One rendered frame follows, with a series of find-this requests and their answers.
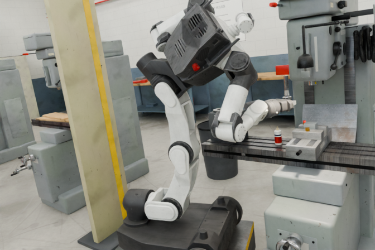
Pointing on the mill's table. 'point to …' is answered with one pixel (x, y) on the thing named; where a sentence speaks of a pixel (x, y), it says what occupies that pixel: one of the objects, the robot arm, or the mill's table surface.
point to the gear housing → (309, 5)
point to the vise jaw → (317, 134)
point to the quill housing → (317, 54)
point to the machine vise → (308, 145)
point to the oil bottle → (278, 136)
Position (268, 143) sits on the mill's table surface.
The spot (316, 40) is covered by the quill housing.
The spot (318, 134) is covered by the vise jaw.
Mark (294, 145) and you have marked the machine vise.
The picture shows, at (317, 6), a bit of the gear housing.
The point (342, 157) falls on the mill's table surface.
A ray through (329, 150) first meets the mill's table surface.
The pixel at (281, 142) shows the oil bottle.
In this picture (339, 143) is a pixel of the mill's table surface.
